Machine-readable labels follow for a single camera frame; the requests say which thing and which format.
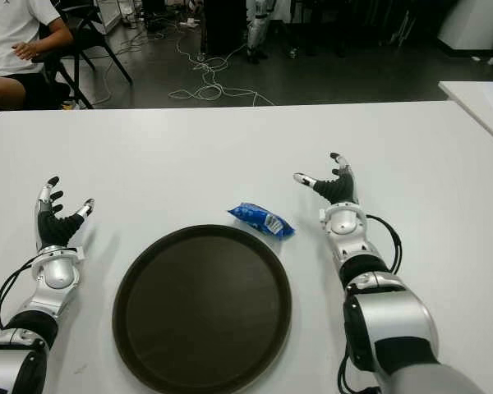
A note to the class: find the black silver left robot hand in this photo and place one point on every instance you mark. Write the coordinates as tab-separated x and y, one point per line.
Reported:
53	230

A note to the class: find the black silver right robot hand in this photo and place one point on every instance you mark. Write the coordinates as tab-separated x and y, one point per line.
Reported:
341	189

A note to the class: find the blue Oreo snack pack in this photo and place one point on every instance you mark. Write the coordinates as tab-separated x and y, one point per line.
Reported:
254	217

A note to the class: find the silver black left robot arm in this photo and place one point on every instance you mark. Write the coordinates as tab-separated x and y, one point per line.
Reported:
57	275

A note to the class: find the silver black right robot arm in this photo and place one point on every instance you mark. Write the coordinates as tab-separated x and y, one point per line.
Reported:
394	320

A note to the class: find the white side table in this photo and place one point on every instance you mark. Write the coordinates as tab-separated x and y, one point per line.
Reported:
472	98

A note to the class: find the round dark brown tray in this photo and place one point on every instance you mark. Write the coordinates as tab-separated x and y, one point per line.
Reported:
201	308

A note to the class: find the silver humanoid robot legs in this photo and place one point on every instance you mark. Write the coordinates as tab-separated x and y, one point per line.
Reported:
255	28

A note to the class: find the black folding chair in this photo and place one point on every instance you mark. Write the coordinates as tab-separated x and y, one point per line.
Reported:
82	30

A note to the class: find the seated person in white shirt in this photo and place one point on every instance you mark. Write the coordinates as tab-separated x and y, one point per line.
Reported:
8	33

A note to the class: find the white cabinet with black base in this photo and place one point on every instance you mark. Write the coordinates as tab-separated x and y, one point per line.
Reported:
472	24

